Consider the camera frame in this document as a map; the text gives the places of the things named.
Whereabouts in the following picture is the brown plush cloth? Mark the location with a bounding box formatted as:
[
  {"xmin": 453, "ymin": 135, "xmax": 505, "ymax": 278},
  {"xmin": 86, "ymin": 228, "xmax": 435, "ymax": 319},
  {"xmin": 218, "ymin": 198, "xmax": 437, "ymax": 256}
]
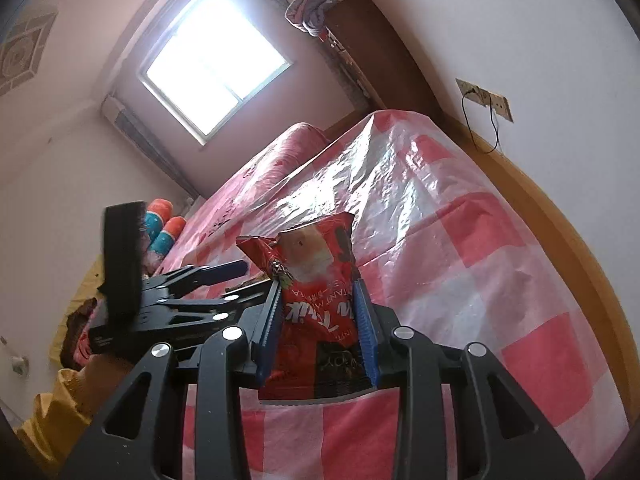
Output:
[{"xmin": 65, "ymin": 299, "xmax": 101, "ymax": 331}]

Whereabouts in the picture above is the bright window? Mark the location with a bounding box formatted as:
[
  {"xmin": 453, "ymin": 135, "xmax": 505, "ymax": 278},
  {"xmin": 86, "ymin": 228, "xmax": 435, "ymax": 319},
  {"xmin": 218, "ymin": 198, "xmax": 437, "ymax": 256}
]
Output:
[{"xmin": 139, "ymin": 0, "xmax": 293, "ymax": 146}]

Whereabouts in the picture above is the person's left forearm yellow sleeve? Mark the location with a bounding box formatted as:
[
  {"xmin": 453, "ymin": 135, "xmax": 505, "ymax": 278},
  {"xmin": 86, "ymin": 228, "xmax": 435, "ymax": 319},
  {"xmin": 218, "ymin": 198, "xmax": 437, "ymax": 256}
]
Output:
[{"xmin": 15, "ymin": 355, "xmax": 136, "ymax": 480}]

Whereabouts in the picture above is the pink pillow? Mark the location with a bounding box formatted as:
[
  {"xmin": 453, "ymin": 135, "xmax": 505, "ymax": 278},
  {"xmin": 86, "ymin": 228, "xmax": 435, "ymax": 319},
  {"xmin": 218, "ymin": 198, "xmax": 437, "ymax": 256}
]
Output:
[{"xmin": 62, "ymin": 330, "xmax": 96, "ymax": 368}]

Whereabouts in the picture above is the brown wooden cabinet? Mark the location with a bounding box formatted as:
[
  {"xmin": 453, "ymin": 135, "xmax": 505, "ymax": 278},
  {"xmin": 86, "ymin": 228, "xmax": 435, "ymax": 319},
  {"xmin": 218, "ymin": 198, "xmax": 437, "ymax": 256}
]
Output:
[{"xmin": 322, "ymin": 0, "xmax": 446, "ymax": 126}]

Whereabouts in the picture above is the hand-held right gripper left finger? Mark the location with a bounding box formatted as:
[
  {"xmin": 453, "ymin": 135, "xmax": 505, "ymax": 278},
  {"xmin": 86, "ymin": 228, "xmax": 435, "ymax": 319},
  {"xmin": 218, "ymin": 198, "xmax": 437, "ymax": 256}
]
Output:
[{"xmin": 60, "ymin": 277, "xmax": 283, "ymax": 480}]

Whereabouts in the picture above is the black wall cable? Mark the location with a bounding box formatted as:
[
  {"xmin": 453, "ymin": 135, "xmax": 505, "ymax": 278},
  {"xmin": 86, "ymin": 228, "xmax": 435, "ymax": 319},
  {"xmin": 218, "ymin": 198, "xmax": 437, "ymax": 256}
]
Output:
[{"xmin": 461, "ymin": 91, "xmax": 502, "ymax": 155}]

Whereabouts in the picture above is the large cartoon bolster pillow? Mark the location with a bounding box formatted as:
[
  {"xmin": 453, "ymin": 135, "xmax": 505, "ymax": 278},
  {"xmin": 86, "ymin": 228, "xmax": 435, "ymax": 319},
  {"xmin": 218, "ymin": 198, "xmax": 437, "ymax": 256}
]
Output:
[{"xmin": 144, "ymin": 199, "xmax": 175, "ymax": 256}]

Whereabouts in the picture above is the yellow headboard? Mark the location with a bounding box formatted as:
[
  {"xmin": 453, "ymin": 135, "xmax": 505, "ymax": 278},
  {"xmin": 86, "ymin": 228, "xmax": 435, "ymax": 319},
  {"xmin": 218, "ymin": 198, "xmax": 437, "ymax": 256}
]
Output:
[{"xmin": 50, "ymin": 255, "xmax": 108, "ymax": 361}]

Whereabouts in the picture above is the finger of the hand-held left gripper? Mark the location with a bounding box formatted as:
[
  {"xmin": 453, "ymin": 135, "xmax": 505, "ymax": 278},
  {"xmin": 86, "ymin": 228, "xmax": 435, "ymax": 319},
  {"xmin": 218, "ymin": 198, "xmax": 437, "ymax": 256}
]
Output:
[
  {"xmin": 142, "ymin": 259, "xmax": 250, "ymax": 293},
  {"xmin": 165, "ymin": 282, "xmax": 273, "ymax": 331}
]

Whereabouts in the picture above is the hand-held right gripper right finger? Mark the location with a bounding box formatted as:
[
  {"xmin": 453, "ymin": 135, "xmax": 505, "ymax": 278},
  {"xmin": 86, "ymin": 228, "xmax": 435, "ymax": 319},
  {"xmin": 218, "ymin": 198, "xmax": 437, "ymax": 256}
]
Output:
[{"xmin": 352, "ymin": 279, "xmax": 586, "ymax": 480}]

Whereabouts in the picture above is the bed with pink sheet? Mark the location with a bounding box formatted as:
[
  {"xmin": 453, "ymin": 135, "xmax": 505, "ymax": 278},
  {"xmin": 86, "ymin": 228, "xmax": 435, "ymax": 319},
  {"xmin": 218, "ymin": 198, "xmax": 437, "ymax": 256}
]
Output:
[{"xmin": 142, "ymin": 122, "xmax": 331, "ymax": 281}]

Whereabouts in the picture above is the small cartoon bolster pillow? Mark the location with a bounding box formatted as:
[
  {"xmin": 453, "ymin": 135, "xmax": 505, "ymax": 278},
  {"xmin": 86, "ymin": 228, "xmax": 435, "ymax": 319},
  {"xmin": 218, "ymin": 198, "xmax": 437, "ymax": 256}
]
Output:
[{"xmin": 150, "ymin": 216, "xmax": 187, "ymax": 261}]

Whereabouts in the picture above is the red milk tea packet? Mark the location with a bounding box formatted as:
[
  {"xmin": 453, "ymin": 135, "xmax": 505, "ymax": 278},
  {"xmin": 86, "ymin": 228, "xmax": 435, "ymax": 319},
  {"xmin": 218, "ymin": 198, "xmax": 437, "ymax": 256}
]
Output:
[{"xmin": 236, "ymin": 212, "xmax": 378, "ymax": 402}]

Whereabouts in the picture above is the white air conditioner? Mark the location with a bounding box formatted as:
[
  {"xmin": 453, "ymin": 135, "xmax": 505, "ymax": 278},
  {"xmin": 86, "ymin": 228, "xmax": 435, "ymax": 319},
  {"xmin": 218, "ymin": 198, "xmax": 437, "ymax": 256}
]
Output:
[{"xmin": 101, "ymin": 97, "xmax": 151, "ymax": 133}]

